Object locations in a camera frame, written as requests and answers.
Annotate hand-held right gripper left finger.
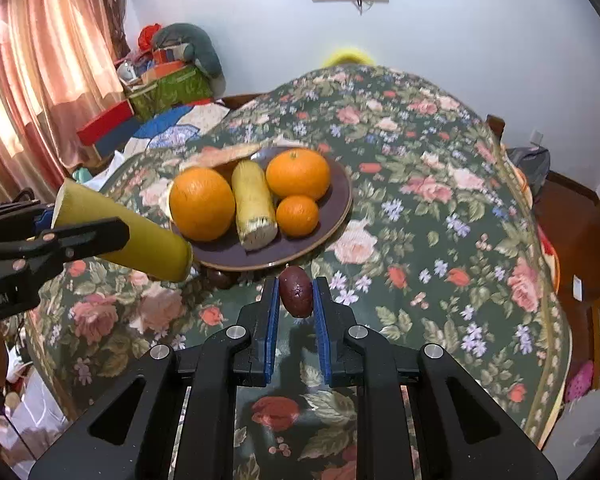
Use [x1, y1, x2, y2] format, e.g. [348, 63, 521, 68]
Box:
[27, 275, 281, 480]

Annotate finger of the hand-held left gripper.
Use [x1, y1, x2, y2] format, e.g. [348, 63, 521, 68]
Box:
[0, 217, 131, 277]
[0, 200, 57, 241]

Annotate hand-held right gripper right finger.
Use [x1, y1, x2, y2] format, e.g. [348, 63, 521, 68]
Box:
[312, 276, 556, 480]

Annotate yellow corn cob piece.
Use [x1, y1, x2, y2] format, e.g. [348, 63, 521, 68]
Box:
[51, 177, 195, 282]
[231, 159, 279, 251]

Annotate small tangerine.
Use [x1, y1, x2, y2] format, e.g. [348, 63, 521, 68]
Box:
[275, 194, 320, 238]

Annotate large round orange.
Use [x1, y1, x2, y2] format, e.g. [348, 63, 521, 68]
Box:
[169, 166, 237, 242]

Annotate purple round plate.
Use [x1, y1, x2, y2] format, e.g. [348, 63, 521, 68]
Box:
[170, 146, 354, 272]

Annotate flattish orange with stem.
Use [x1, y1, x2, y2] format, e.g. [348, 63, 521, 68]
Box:
[265, 148, 331, 202]

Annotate red flat box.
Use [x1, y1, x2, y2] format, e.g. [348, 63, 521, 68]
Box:
[76, 100, 137, 157]

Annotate floral blanket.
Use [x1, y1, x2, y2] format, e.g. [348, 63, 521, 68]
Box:
[30, 64, 573, 480]

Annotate patchwork quilt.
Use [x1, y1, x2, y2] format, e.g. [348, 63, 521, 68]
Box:
[122, 101, 231, 156]

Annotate pink curtain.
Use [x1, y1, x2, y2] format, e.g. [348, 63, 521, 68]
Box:
[0, 0, 131, 206]

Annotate green storage box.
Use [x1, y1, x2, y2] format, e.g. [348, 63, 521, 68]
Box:
[129, 66, 216, 120]

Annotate red bag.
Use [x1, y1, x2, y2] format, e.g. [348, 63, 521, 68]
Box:
[138, 23, 164, 52]

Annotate grey bag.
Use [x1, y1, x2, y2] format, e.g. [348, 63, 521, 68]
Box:
[506, 145, 552, 197]

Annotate yellow hoop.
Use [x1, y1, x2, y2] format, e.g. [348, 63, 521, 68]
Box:
[322, 47, 377, 67]

